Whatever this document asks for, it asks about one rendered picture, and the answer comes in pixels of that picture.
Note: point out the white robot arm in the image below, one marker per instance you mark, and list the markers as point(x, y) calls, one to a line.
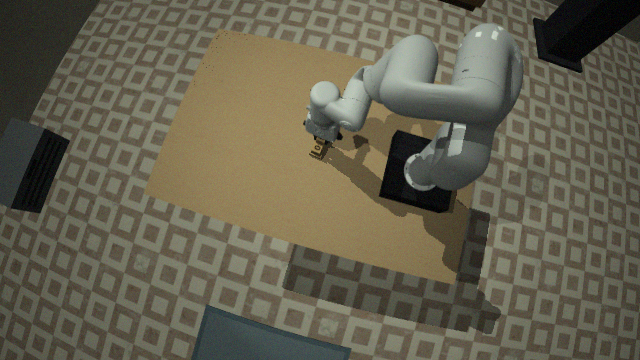
point(475, 96)

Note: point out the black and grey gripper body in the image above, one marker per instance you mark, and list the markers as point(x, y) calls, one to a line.
point(328, 133)

